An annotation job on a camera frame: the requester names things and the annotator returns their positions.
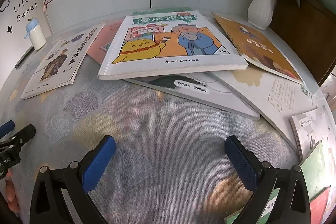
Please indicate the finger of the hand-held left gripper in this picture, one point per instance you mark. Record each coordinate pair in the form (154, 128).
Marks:
(6, 129)
(22, 134)

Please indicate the cartoon cover book yellow chick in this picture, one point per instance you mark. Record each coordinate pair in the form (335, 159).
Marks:
(170, 37)

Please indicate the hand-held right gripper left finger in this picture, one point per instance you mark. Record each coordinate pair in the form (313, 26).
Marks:
(99, 161)

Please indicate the black remote control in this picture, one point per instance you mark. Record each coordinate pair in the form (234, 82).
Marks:
(23, 58)

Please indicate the white bottle blue lid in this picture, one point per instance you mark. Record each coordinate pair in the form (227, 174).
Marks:
(36, 37)

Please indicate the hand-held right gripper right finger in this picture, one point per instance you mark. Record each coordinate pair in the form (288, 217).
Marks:
(241, 163)

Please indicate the white book beige patch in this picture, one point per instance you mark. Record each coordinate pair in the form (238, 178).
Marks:
(275, 100)

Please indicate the orange brown book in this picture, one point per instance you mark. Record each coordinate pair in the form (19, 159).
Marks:
(252, 43)

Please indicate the brown wooden chair back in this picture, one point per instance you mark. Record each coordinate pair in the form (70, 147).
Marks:
(302, 37)

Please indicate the red book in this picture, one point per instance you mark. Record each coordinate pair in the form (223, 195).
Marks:
(320, 208)

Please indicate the pale picture book green label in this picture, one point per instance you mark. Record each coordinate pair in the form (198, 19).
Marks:
(315, 124)

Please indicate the teal green book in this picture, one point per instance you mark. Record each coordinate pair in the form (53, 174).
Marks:
(157, 11)

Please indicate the white book green-dressed figure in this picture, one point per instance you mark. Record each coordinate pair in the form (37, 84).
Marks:
(210, 100)

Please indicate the pink book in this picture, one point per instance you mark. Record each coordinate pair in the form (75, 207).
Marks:
(105, 37)

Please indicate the white book yellow-robed figure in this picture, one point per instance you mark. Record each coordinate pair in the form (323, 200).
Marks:
(60, 64)

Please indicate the printed floral tablecloth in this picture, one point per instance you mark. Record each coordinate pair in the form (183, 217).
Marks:
(157, 148)

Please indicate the black lettering wall decal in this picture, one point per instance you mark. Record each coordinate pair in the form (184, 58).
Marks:
(22, 7)

